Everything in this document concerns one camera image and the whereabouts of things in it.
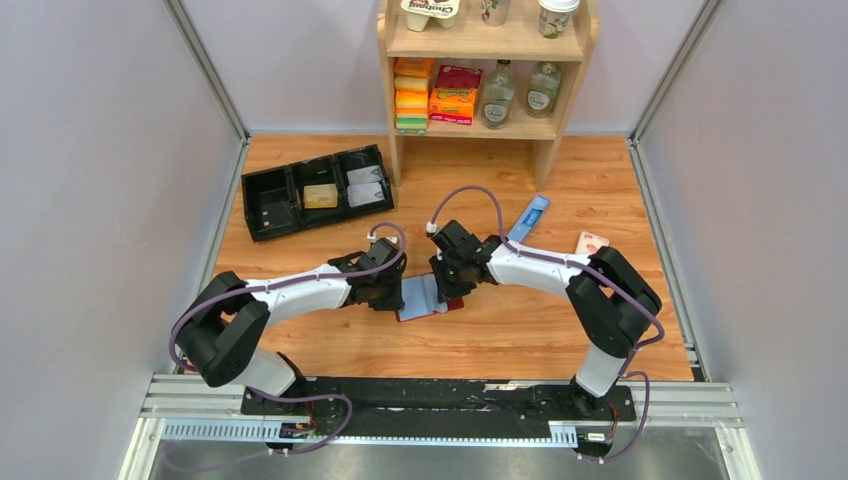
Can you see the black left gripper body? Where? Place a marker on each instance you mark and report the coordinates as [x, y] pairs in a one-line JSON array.
[[386, 282]]

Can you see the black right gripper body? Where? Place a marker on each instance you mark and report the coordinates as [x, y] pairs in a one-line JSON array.
[[458, 263]]

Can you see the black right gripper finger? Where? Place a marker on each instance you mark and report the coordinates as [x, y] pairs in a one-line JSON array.
[[450, 289], [441, 269]]

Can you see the white VIP card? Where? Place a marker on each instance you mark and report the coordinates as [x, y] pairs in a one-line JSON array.
[[364, 175]]

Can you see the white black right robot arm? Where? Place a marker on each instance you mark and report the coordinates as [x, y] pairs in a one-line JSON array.
[[613, 303]]

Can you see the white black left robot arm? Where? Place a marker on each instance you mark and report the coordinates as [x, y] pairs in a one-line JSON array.
[[219, 333]]

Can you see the silver card in tray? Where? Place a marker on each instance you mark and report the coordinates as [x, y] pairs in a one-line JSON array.
[[365, 194]]

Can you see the gold card in tray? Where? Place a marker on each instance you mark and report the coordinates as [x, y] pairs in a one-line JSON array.
[[320, 196]]

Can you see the white red small packet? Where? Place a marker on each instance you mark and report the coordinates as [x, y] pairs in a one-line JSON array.
[[589, 243]]

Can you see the black three-compartment tray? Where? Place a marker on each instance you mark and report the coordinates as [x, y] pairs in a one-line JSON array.
[[272, 198]]

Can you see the left clear glass bottle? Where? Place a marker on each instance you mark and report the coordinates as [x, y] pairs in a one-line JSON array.
[[498, 95]]

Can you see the clear glass bottle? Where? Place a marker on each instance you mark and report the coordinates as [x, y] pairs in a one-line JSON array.
[[498, 95], [543, 89]]

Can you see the orange red snack box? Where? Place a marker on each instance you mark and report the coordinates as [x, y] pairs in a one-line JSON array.
[[453, 97]]

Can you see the stack of coloured sponges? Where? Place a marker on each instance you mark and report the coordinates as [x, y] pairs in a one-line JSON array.
[[412, 80]]

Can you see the right clear glass bottle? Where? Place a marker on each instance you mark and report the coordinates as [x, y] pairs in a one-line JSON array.
[[543, 89]]

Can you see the wooden shelf unit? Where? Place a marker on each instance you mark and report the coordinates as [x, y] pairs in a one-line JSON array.
[[473, 44]]

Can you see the patterned paper cup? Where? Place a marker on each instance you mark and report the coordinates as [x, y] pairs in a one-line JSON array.
[[495, 12]]

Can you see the white yogurt cup pack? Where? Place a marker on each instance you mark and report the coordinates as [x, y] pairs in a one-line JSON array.
[[418, 13]]

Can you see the white lidded cup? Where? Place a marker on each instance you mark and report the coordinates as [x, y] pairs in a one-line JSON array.
[[555, 16]]

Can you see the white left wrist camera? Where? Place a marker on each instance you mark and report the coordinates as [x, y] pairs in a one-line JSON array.
[[374, 237]]

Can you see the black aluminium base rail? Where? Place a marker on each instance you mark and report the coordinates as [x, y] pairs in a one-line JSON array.
[[413, 428]]

